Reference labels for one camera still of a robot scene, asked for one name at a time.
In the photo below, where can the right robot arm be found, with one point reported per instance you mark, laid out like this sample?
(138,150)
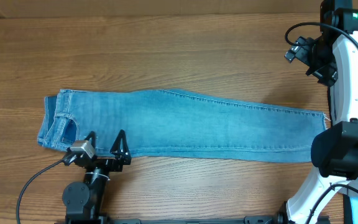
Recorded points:
(334,152)

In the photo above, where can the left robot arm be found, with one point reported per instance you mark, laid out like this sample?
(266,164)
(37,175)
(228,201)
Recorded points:
(83,200)

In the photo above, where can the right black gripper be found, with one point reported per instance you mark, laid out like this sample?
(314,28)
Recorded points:
(327,73)

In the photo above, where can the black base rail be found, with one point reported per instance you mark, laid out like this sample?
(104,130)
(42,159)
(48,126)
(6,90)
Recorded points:
(246,220)

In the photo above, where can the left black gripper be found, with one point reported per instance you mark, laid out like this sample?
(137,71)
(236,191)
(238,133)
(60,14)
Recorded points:
(115,163)

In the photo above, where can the blue denim jeans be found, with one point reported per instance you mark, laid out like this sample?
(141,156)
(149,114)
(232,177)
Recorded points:
(178,123)

